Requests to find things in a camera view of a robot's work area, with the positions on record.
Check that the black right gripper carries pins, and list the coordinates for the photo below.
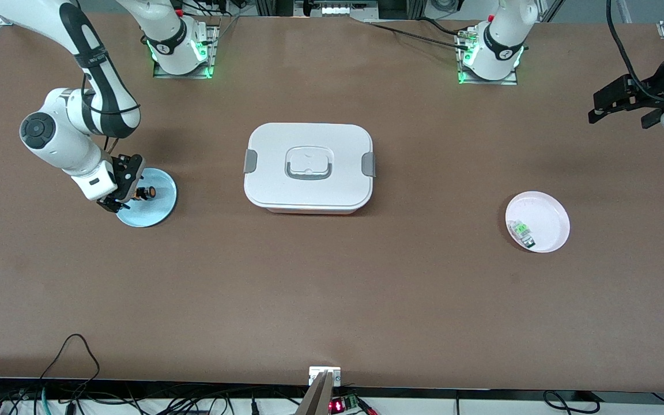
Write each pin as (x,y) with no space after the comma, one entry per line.
(123,174)

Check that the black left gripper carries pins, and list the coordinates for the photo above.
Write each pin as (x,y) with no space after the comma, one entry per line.
(652,92)

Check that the orange push button switch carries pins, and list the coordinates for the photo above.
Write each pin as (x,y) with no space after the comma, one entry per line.
(148,192)

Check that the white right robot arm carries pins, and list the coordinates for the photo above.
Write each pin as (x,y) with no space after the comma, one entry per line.
(61,138)

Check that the white lidded storage box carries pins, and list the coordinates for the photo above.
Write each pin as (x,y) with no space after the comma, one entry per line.
(309,190)

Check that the light blue round plate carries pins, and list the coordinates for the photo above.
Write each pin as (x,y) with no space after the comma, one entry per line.
(156,210)

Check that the pale pink round plate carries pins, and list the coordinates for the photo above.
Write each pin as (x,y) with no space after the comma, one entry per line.
(545,219)

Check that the white power strip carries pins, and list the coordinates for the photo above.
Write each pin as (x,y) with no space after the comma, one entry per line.
(346,10)

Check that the red lit electronics module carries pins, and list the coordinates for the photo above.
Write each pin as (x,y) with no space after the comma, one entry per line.
(340,405)

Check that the green push button switch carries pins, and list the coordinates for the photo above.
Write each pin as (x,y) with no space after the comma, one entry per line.
(521,231)

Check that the grey camera mount bar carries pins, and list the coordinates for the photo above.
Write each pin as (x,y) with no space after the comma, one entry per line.
(316,397)

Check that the white mount bracket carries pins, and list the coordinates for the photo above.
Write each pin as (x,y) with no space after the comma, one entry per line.
(336,377)

